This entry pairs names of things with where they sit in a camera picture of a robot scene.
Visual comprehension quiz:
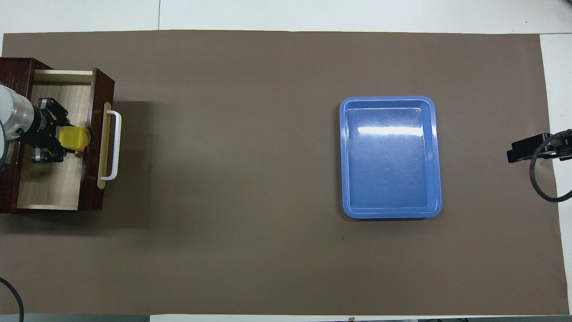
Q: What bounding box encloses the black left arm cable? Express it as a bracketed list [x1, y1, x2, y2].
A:
[0, 277, 24, 322]

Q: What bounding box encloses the dark wooden drawer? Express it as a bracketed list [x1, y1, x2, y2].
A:
[16, 67, 115, 213]

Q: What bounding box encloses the white drawer handle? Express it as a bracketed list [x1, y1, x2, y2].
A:
[104, 110, 122, 181]

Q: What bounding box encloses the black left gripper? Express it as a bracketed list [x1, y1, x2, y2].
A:
[20, 97, 70, 163]

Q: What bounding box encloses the brown table mat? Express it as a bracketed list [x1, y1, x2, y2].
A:
[0, 30, 570, 316]

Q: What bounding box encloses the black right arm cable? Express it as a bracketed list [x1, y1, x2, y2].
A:
[530, 129, 572, 203]

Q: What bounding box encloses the yellow cube block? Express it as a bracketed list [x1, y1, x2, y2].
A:
[59, 126, 92, 151]

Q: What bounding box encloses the tan handle backplate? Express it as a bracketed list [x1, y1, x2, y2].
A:
[97, 102, 112, 189]

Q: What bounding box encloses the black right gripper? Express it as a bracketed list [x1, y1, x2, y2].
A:
[506, 132, 572, 164]

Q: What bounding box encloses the blue plastic tray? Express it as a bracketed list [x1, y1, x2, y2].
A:
[339, 96, 443, 220]

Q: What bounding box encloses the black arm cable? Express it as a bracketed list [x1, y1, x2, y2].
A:
[0, 277, 24, 322]
[530, 129, 572, 203]

